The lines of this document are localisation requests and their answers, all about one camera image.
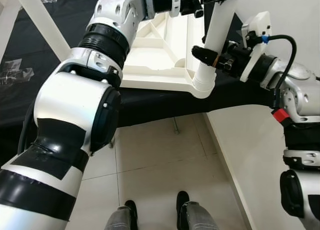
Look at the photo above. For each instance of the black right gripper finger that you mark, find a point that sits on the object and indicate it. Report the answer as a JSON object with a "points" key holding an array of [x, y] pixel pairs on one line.
{"points": [[205, 56]]}

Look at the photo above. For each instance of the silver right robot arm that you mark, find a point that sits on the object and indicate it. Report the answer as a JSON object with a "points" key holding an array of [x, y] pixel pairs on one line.
{"points": [[300, 89]]}

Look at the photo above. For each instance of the white plastic table top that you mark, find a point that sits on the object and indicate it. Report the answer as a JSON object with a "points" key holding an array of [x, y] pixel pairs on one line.
{"points": [[160, 64]]}

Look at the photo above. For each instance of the black table cloth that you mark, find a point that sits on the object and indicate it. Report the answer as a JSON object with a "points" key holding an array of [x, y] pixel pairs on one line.
{"points": [[150, 104]]}

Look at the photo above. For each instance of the grey metal bench leg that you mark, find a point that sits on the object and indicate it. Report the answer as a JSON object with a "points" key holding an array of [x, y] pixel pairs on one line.
{"points": [[112, 143], [175, 126]]}

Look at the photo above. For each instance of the clear tape patch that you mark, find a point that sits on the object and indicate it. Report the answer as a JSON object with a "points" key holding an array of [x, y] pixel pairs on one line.
{"points": [[15, 72]]}

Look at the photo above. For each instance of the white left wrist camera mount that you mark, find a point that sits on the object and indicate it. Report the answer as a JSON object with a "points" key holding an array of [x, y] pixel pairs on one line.
{"points": [[175, 2]]}

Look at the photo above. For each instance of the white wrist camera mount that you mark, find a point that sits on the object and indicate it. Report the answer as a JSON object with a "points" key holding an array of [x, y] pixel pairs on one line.
{"points": [[175, 2], [257, 27]]}

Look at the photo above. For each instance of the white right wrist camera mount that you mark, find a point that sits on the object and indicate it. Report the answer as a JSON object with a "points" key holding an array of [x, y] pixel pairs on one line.
{"points": [[257, 27]]}

